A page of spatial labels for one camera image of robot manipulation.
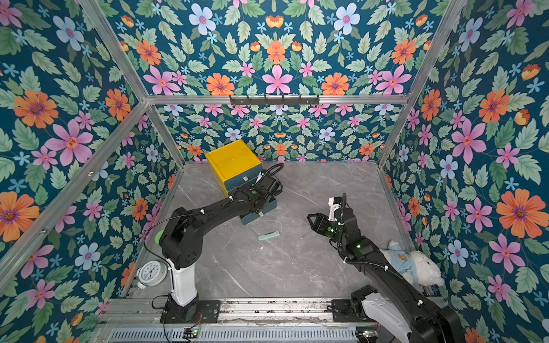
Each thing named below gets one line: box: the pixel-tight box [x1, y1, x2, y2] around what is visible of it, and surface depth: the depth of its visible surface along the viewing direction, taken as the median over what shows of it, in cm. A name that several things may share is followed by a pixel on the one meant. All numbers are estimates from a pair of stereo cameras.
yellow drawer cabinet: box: [205, 139, 263, 197], surface depth 93 cm
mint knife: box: [257, 230, 281, 241], surface depth 95 cm
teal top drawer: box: [224, 162, 264, 192], surface depth 89 cm
